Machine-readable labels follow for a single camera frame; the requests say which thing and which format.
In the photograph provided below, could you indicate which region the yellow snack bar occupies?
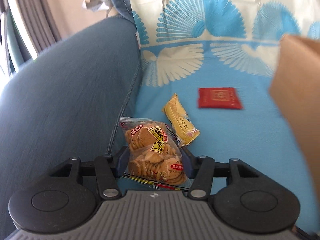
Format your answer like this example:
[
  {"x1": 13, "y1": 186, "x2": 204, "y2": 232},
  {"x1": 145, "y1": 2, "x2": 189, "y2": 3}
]
[{"x1": 162, "y1": 93, "x2": 200, "y2": 147}]

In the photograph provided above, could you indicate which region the clear bag of round biscuits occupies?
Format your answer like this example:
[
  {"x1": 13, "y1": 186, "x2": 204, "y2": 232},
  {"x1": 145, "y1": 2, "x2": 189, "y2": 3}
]
[{"x1": 119, "y1": 116, "x2": 191, "y2": 190}]

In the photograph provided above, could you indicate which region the red snack packet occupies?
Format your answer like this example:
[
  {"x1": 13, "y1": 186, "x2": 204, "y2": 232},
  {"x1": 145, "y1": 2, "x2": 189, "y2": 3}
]
[{"x1": 197, "y1": 87, "x2": 243, "y2": 109}]

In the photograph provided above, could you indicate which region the blue fabric sofa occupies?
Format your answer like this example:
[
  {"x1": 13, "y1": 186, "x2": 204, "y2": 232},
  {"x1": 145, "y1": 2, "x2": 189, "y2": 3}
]
[{"x1": 1, "y1": 0, "x2": 142, "y2": 239}]

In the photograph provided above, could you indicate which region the brown cardboard box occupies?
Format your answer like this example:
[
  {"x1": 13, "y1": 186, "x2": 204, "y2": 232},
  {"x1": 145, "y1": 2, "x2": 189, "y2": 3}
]
[{"x1": 269, "y1": 35, "x2": 319, "y2": 192}]

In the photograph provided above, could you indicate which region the blue white patterned cover sheet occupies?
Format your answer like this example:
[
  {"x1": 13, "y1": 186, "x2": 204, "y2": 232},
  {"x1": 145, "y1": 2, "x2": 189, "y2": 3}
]
[{"x1": 130, "y1": 0, "x2": 319, "y2": 232}]

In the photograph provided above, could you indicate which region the grey curtain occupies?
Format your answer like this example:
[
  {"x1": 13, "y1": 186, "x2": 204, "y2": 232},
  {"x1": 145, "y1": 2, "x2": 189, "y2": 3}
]
[{"x1": 17, "y1": 0, "x2": 61, "y2": 54}]

